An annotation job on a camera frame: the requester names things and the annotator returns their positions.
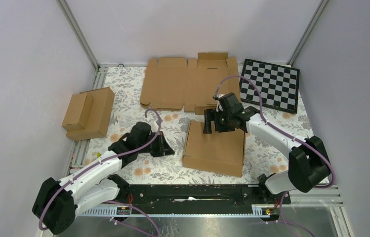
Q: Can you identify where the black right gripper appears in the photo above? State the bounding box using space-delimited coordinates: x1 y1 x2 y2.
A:
203 108 235 134

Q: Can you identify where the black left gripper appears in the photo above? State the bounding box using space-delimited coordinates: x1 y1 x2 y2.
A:
137 131 175 158

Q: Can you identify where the brown cardboard box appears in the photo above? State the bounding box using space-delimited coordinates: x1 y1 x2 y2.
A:
62 87 115 141
182 120 246 177

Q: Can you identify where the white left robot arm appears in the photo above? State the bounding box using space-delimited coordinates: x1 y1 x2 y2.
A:
32 122 175 235

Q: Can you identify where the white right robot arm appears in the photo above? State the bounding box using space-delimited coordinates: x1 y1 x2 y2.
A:
203 93 332 203

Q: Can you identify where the folded brown cardboard box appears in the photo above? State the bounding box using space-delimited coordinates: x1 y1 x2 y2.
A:
62 87 115 141

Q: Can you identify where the brown flat cardboard sheet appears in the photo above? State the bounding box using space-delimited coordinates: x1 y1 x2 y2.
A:
139 52 240 115

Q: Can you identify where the floral patterned table mat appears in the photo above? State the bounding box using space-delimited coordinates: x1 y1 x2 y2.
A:
86 65 323 186

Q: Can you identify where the black white checkerboard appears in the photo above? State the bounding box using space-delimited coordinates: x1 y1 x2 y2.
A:
240 59 300 114

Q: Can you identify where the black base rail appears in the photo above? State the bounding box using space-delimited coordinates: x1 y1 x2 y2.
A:
114 184 291 215

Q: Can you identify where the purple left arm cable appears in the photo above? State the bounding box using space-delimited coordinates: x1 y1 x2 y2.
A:
38 108 163 231

